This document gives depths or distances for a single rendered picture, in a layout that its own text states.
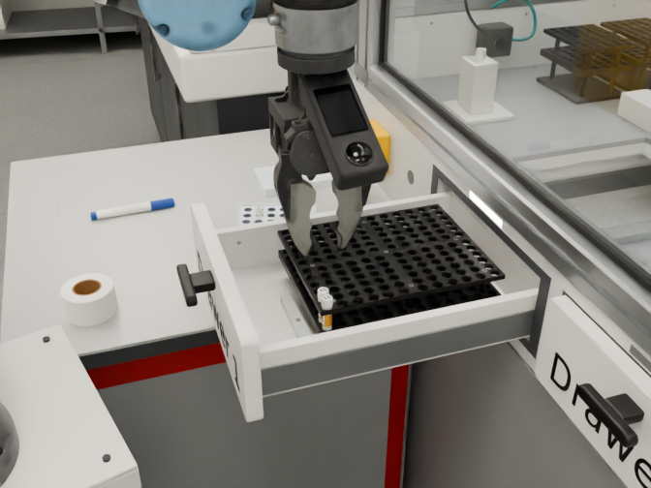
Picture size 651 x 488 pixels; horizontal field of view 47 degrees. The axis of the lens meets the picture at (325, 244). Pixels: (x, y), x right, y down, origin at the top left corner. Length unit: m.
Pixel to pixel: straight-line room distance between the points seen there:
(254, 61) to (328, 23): 0.96
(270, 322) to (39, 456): 0.29
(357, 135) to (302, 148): 0.06
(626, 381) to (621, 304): 0.07
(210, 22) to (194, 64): 1.09
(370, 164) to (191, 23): 0.22
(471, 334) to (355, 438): 0.46
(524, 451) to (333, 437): 0.37
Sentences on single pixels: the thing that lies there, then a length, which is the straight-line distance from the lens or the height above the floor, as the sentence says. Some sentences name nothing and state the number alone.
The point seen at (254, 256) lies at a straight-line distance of 0.98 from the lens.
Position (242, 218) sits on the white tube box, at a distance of 1.18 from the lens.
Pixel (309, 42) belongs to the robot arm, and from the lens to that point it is 0.66.
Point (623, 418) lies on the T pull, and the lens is 0.72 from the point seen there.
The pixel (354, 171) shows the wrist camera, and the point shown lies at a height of 1.10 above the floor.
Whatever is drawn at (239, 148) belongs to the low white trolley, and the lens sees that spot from 1.49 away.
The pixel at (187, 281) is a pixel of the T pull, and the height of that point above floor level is 0.91.
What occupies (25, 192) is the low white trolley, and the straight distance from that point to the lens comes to 1.42.
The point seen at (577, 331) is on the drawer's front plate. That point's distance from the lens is 0.78.
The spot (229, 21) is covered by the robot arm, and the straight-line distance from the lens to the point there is 0.50.
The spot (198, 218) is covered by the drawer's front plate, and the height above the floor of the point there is 0.93.
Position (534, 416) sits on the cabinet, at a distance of 0.94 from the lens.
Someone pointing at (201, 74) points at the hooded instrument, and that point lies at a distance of 1.60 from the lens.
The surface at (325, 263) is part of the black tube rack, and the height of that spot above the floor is 0.90.
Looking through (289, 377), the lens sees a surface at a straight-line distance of 0.79.
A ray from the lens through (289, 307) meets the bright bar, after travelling 0.89.
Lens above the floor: 1.38
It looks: 32 degrees down
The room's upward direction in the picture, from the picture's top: straight up
